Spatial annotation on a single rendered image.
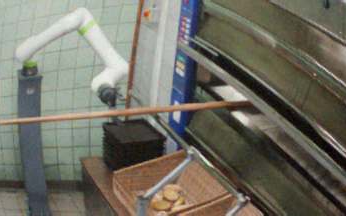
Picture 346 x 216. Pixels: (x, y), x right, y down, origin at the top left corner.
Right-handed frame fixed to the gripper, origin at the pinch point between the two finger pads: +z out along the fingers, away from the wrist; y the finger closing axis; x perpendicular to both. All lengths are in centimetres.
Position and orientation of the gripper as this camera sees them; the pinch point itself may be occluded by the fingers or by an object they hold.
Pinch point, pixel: (121, 111)
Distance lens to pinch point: 283.3
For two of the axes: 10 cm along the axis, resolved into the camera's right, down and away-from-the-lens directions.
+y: -1.0, 9.2, 3.7
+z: 4.1, 3.8, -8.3
